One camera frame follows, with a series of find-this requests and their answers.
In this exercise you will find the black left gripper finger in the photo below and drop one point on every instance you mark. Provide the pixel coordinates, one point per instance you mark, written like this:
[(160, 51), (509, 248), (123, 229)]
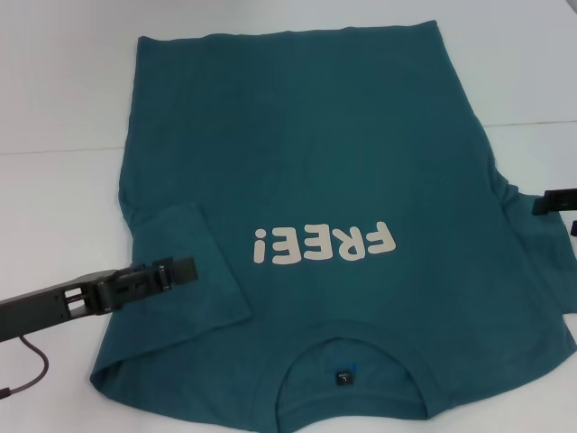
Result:
[(185, 269)]

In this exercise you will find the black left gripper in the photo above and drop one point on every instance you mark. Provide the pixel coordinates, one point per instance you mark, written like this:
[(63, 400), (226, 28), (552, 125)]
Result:
[(40, 306)]

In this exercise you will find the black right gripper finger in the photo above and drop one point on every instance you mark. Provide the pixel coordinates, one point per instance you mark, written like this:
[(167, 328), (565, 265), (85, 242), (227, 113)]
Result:
[(554, 202), (574, 228)]

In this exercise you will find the teal blue printed T-shirt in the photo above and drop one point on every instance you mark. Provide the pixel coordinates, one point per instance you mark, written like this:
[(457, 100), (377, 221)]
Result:
[(315, 135)]

